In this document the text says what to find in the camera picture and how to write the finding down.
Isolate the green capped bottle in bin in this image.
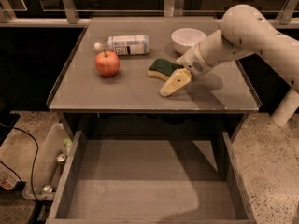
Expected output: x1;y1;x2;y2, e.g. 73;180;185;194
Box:
64;139;72;155

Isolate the white ceramic bowl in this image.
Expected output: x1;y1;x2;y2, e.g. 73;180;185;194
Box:
171;28;206;54

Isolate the red apple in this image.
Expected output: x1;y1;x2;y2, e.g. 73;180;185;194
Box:
95;50;120;77

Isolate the grey cabinet with top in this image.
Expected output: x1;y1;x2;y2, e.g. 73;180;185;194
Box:
47;17;261;134

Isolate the black cable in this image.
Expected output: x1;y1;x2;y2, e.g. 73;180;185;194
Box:
0;123;40;203

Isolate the clear plastic water bottle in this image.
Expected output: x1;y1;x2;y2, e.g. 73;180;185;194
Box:
94;35;150;56

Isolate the silver can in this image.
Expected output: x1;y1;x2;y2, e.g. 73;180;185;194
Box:
56;153;66;165
42;185;54;193

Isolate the small packet on floor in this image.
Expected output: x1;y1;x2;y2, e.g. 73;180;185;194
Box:
0;171;17;190

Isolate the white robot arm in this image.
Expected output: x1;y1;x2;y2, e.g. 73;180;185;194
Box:
160;5;299;97

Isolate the white angled support pole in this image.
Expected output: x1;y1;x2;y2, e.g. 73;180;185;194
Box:
271;89;299;126

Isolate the silver can lower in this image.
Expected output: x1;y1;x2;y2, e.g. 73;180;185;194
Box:
42;185;54;193

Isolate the grey open top drawer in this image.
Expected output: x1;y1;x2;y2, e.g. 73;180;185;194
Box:
46;132;257;224

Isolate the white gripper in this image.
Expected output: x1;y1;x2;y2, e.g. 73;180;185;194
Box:
160;43;213;97

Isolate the metal railing frame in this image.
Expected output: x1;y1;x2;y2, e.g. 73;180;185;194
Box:
1;0;298;24

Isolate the clear plastic storage bin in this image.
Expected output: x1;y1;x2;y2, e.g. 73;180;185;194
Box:
22;123;72;201

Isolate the silver can upper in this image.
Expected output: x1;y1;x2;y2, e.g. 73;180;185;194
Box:
56;153;66;165

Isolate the green and yellow sponge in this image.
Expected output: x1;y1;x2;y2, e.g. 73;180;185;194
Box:
147;59;183;81

